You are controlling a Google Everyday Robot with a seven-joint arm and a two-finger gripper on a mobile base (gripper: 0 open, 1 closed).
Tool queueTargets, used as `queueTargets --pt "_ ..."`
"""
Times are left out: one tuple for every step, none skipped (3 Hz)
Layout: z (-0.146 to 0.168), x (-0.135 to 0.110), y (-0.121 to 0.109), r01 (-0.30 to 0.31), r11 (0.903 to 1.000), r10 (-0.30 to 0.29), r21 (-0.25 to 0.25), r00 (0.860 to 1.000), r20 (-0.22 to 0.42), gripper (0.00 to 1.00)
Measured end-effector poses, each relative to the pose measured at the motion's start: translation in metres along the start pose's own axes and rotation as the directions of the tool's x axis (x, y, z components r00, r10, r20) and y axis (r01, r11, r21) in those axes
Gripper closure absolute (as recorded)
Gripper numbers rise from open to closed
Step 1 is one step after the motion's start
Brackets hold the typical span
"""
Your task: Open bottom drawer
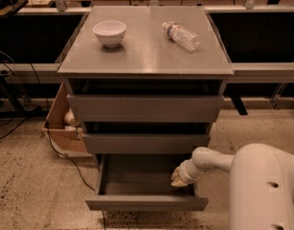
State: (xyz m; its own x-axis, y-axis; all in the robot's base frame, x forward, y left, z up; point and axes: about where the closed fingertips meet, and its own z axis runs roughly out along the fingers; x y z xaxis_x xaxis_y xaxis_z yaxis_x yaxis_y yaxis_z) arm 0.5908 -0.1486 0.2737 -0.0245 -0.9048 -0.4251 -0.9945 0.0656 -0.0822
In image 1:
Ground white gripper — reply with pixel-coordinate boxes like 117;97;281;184
170;160;200;187

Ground grey bottom drawer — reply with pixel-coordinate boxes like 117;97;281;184
86;154;208;211

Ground grey drawer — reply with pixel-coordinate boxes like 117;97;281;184
82;133;210;154
86;154;208;211
67;95;223;123

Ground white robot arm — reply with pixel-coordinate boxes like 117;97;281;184
171;144;294;230

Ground grey middle drawer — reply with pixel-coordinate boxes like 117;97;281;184
82;133;210;154

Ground grey drawer cabinet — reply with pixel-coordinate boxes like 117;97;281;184
57;5;235;165

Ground grey top drawer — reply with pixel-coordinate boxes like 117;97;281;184
67;95;223;123

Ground cardboard box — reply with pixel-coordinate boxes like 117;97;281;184
42;83;89;157

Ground white cup in box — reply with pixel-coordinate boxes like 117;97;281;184
64;110;79;127

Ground clear plastic water bottle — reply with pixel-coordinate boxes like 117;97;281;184
162;21;199;52

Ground white ceramic bowl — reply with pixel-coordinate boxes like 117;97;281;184
93;20;126;48

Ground black floor cable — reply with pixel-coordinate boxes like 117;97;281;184
44;121;107;230

